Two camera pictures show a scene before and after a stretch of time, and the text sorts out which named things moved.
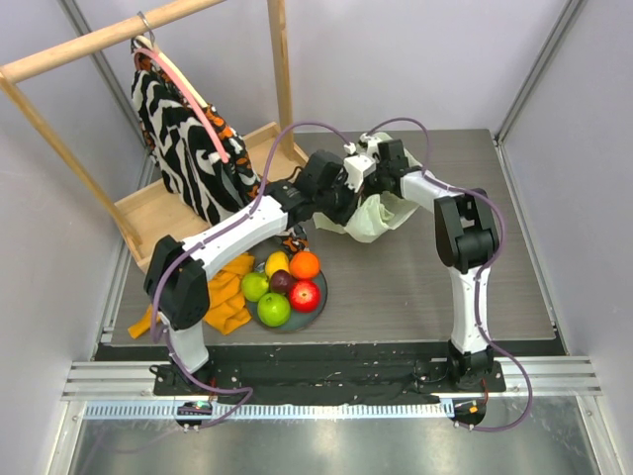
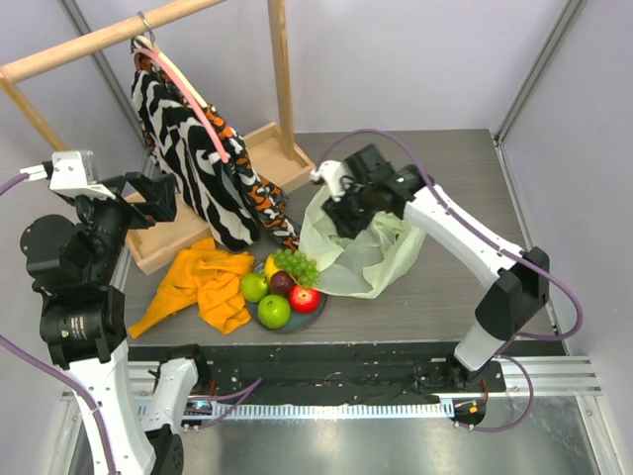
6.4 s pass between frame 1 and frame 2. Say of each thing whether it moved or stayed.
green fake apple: stayed
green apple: stayed
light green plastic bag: moved
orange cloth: stayed
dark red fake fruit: stayed
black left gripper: moved
